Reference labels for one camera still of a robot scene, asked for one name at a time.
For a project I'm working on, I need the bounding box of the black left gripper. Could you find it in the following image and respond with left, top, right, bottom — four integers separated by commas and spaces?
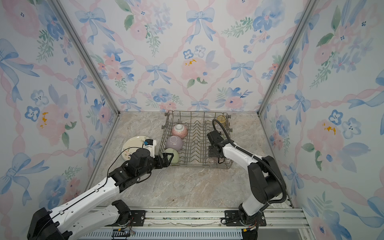
137, 152, 174, 180

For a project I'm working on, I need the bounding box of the cream flamingo plate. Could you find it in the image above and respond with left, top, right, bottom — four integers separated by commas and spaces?
121, 136, 149, 161

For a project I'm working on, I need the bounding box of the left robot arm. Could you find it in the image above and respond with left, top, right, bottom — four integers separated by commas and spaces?
27, 147, 174, 240

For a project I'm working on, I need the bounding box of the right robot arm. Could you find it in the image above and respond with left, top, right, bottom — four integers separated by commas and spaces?
207, 130, 288, 226

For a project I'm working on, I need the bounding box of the green ceramic bowl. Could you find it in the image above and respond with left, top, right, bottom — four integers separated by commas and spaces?
164, 148, 180, 165

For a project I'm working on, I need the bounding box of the lilac ceramic bowl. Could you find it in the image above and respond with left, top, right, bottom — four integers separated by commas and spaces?
166, 136, 184, 151

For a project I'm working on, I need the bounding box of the amber glass tumbler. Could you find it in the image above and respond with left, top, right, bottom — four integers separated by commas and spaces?
217, 115, 227, 127

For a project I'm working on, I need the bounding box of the pink patterned bowl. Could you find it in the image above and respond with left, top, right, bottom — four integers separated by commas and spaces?
171, 124, 188, 139

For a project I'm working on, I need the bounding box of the grey wire dish rack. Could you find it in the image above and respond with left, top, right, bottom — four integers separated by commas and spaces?
158, 111, 233, 170

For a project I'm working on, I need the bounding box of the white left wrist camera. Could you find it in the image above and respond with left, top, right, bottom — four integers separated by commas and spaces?
143, 139, 157, 158

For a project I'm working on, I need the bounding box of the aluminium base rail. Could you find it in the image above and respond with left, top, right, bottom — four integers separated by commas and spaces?
83, 208, 315, 240

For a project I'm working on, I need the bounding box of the black corrugated cable hose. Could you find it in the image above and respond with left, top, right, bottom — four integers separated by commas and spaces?
211, 118, 288, 205

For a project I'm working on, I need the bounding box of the aluminium right corner post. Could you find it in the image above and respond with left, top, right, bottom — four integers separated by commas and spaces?
257, 0, 318, 117

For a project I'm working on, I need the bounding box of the aluminium corner post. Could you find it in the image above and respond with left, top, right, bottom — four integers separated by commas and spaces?
48, 0, 120, 116
257, 0, 318, 117

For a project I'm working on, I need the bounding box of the aluminium left corner post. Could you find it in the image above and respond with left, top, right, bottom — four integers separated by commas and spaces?
48, 0, 120, 116

